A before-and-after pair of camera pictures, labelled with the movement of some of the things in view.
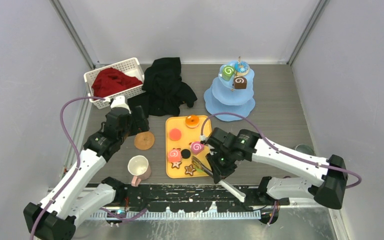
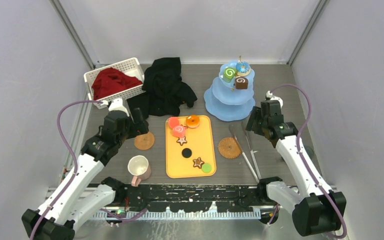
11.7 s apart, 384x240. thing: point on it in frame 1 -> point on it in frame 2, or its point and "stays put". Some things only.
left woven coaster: [144, 140] stays put
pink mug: [139, 167] stays put
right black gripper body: [222, 162] -> [258, 126]
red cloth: [110, 81] stays put
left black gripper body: [134, 127] stays put
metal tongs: [200, 165] -> [257, 177]
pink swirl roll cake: [174, 155] -> [179, 131]
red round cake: [175, 134] -> [173, 121]
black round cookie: [185, 153] stays put
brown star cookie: [176, 164] -> [182, 140]
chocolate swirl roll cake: [240, 82] stays put
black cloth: [165, 91] stays put
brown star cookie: [190, 170] -> [198, 162]
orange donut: [192, 121] stays put
